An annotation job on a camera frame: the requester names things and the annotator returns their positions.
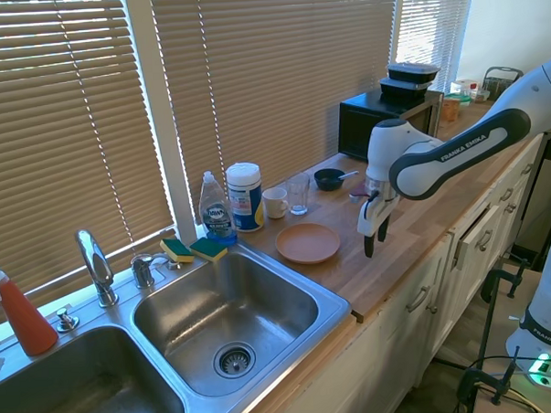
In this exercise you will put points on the chrome sink knob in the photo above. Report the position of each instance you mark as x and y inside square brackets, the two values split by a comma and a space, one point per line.
[67, 321]

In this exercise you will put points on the black food container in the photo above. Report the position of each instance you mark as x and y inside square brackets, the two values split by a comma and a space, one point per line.
[403, 91]
[413, 70]

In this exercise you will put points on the wide tan window blind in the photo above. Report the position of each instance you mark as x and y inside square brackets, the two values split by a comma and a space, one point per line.
[62, 133]

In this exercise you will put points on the orange spray bottle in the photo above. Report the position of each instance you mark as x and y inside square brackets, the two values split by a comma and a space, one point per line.
[26, 320]

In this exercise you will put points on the narrow bright window blind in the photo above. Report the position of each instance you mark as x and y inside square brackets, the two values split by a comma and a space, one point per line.
[432, 21]

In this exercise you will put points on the black microwave oven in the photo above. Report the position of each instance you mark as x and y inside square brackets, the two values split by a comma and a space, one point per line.
[359, 125]

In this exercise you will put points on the white open drawer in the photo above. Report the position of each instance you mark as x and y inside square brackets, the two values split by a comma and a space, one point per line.
[476, 239]

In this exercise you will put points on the white ceramic mug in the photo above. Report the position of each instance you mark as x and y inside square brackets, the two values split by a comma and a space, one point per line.
[273, 204]

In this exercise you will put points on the orange plastic plate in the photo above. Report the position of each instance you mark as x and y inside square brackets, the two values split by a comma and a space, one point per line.
[307, 242]

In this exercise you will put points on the clear container green lid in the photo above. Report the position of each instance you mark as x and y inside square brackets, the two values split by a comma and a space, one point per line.
[464, 90]

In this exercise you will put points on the yellow green sponge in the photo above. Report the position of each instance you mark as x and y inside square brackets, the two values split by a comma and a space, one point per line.
[177, 250]
[209, 249]

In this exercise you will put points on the white wipes canister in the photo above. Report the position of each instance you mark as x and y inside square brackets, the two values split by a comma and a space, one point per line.
[244, 198]

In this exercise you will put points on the black C-clamp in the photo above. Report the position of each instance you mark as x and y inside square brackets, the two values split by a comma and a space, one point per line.
[486, 380]
[503, 281]

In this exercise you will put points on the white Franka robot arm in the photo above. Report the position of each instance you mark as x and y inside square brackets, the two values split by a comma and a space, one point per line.
[460, 148]

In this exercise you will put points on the white kitchen cabinets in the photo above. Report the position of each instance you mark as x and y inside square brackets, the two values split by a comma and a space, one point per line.
[400, 343]

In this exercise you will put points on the clear drinking glass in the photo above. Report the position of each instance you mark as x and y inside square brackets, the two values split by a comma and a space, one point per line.
[298, 192]

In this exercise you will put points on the sink drain strainer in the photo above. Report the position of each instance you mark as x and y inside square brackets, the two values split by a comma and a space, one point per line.
[234, 359]

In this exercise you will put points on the metal spoon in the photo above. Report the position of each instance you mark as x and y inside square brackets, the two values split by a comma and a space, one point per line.
[348, 174]

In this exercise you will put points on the chrome faucet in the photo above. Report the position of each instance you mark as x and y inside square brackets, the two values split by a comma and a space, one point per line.
[95, 264]

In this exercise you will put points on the stainless double sink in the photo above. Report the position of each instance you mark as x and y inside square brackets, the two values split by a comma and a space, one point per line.
[243, 304]

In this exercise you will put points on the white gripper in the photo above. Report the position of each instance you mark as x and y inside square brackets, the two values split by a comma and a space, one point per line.
[372, 218]

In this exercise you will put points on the Dawn dish soap bottle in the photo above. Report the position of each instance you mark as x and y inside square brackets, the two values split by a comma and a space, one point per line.
[217, 213]

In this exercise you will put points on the orange snack container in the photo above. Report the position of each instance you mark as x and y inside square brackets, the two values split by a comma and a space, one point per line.
[450, 108]

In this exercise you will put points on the chrome soap dispenser pump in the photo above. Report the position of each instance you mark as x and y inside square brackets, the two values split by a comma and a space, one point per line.
[143, 269]

